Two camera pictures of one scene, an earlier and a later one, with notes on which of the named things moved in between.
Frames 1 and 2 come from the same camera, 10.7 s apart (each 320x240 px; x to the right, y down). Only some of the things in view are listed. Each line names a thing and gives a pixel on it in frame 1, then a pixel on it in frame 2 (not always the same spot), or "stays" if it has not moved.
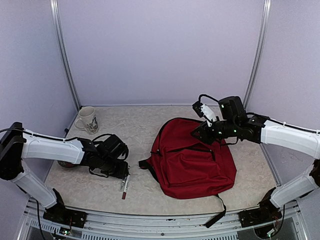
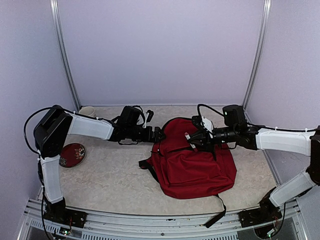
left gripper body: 115,172 -> 147,137
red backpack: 187,167 stays
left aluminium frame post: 62,49 stays
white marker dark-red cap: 127,182 -> 188,137
